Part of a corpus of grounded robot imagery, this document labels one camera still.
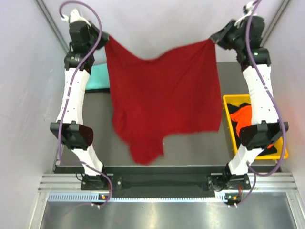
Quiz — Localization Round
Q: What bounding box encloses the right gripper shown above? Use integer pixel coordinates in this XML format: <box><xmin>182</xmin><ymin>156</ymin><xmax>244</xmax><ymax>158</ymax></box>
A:
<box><xmin>210</xmin><ymin>19</ymin><xmax>245</xmax><ymax>52</ymax></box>

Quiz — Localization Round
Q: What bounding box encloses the dark red t-shirt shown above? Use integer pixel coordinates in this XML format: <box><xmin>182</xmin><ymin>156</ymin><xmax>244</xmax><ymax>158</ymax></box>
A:
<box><xmin>105</xmin><ymin>38</ymin><xmax>222</xmax><ymax>165</ymax></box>

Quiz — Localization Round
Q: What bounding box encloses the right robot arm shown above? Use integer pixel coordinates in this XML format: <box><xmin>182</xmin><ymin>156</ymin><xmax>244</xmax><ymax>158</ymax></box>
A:
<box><xmin>210</xmin><ymin>15</ymin><xmax>289</xmax><ymax>189</ymax></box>

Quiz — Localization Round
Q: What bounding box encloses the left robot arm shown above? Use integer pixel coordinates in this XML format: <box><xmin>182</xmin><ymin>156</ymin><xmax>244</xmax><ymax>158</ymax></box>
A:
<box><xmin>50</xmin><ymin>20</ymin><xmax>110</xmax><ymax>190</ymax></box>

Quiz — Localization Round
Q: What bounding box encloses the folded teal t-shirt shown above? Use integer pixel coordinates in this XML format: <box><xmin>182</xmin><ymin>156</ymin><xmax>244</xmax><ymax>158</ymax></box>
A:
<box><xmin>86</xmin><ymin>63</ymin><xmax>110</xmax><ymax>91</ymax></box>

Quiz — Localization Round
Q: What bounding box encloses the folded dark t-shirt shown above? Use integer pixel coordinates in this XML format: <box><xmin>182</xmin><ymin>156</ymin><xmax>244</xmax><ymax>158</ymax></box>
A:
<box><xmin>85</xmin><ymin>88</ymin><xmax>110</xmax><ymax>93</ymax></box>

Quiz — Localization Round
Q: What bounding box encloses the yellow plastic bin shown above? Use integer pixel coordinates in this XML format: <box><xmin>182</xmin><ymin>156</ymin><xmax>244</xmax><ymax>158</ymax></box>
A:
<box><xmin>223</xmin><ymin>94</ymin><xmax>283</xmax><ymax>160</ymax></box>

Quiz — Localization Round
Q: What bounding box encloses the orange t-shirt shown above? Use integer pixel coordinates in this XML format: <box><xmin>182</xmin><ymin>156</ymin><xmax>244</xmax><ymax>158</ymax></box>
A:
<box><xmin>230</xmin><ymin>106</ymin><xmax>275</xmax><ymax>150</ymax></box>

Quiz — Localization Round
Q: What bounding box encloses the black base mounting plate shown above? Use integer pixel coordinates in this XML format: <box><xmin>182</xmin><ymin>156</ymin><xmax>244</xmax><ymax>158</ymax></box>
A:
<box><xmin>81</xmin><ymin>166</ymin><xmax>250</xmax><ymax>198</ymax></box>

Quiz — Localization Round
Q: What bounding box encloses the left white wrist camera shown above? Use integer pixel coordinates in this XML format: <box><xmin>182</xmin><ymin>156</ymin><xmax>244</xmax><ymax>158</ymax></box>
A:
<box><xmin>61</xmin><ymin>9</ymin><xmax>92</xmax><ymax>27</ymax></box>

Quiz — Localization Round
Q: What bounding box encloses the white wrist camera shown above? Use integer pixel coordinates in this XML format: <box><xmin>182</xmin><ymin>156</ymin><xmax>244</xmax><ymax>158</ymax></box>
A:
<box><xmin>61</xmin><ymin>9</ymin><xmax>92</xmax><ymax>27</ymax></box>
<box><xmin>234</xmin><ymin>0</ymin><xmax>257</xmax><ymax>28</ymax></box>

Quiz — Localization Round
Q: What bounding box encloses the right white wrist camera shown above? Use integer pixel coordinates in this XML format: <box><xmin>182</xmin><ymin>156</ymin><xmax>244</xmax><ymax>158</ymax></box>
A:
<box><xmin>234</xmin><ymin>0</ymin><xmax>257</xmax><ymax>28</ymax></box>

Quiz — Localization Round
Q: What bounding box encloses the aluminium frame rail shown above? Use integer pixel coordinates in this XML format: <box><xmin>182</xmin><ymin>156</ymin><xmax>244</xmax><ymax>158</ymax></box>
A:
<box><xmin>39</xmin><ymin>173</ymin><xmax>298</xmax><ymax>192</ymax></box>

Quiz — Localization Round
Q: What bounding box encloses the grey slotted cable duct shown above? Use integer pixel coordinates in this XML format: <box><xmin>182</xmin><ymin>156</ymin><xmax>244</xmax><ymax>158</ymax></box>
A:
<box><xmin>48</xmin><ymin>192</ymin><xmax>238</xmax><ymax>203</ymax></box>

